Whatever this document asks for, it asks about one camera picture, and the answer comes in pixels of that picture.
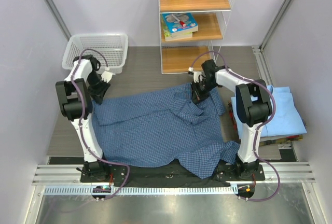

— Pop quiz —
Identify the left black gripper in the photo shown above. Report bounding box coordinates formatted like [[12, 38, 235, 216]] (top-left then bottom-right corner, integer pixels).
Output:
[[87, 71, 110, 105]]

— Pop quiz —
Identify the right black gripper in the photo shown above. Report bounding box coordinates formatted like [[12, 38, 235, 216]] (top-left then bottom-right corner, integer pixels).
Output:
[[190, 79, 217, 106]]

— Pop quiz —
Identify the dark blue checkered shirt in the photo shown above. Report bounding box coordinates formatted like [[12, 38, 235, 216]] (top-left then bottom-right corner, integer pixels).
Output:
[[92, 83, 239, 179]]

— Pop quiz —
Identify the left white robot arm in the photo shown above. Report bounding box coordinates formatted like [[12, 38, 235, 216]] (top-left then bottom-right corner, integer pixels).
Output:
[[56, 54, 113, 182]]

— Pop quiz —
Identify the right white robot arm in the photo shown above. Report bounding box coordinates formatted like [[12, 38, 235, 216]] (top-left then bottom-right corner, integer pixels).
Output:
[[188, 60, 274, 180]]

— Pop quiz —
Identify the folded shirts pile underneath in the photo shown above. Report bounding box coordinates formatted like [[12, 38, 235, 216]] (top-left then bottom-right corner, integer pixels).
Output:
[[228, 101, 303, 146]]

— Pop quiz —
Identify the white plastic laundry basket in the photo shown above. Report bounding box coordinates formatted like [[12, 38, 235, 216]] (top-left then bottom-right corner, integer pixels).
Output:
[[62, 33, 129, 74]]

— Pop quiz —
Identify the green book underneath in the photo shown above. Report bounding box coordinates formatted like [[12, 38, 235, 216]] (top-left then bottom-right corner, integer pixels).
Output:
[[161, 19, 192, 41]]

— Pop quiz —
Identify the blue children's book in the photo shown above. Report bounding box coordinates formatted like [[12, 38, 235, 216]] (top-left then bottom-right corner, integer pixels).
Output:
[[161, 13, 198, 37]]

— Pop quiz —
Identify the red white marker pen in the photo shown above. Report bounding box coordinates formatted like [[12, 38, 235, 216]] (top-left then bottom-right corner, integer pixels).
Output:
[[172, 14, 186, 27]]

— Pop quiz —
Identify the folded light blue shirt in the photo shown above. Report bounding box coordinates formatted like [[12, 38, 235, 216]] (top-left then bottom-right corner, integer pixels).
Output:
[[230, 85, 308, 140]]

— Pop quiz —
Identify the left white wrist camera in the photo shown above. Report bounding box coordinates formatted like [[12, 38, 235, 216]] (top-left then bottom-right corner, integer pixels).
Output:
[[101, 67, 115, 83]]

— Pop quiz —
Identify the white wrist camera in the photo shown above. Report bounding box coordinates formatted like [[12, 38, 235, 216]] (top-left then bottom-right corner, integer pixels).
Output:
[[101, 67, 115, 83], [188, 67, 203, 83]]

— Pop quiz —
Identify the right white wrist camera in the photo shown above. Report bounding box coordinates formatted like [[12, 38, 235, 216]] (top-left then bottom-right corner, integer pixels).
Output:
[[188, 67, 203, 83]]

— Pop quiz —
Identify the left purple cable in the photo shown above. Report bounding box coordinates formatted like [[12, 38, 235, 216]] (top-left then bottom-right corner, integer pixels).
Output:
[[71, 49, 131, 202]]

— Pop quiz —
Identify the purple cable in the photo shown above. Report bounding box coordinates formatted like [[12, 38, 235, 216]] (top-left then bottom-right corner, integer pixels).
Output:
[[191, 51, 282, 203], [71, 49, 131, 202]]

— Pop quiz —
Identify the white wire wooden shelf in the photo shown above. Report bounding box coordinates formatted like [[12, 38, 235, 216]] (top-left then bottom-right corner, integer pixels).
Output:
[[158, 0, 235, 74]]

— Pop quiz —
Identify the black mounting base plate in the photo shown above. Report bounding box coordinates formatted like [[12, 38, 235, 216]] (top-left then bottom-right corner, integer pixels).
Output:
[[48, 156, 266, 188]]

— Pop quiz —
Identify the aluminium rail frame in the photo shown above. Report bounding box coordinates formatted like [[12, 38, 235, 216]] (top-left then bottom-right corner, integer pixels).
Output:
[[32, 162, 316, 199]]

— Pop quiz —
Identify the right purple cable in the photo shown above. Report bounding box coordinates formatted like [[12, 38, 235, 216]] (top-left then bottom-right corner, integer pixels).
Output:
[[191, 51, 282, 203]]

